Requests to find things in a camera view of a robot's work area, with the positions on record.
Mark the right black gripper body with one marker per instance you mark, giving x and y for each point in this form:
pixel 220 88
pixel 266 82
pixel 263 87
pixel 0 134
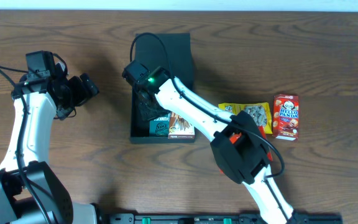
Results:
pixel 148 114

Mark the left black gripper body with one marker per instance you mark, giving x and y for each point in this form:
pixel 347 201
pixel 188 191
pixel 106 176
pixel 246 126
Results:
pixel 74 94

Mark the teal cookie box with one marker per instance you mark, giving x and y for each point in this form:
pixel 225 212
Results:
pixel 159 127

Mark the brown Pocky snack box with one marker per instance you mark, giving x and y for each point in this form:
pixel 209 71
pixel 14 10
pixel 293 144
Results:
pixel 179 128

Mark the black gift box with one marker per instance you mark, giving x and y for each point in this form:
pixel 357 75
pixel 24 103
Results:
pixel 169 49

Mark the yellow Hacks candy bag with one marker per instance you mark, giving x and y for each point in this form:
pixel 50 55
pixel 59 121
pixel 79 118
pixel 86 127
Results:
pixel 260 112

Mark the red Hello Panda box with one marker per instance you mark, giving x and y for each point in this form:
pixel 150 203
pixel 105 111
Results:
pixel 286 117

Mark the red Hacks candy bag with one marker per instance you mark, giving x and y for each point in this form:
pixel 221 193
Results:
pixel 240 153

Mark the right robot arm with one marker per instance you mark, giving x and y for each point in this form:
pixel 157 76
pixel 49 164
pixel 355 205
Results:
pixel 174 96

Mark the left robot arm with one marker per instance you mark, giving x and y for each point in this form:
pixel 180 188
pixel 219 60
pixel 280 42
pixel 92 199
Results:
pixel 30 192

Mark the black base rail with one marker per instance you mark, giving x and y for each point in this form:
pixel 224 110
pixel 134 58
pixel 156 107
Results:
pixel 245 218

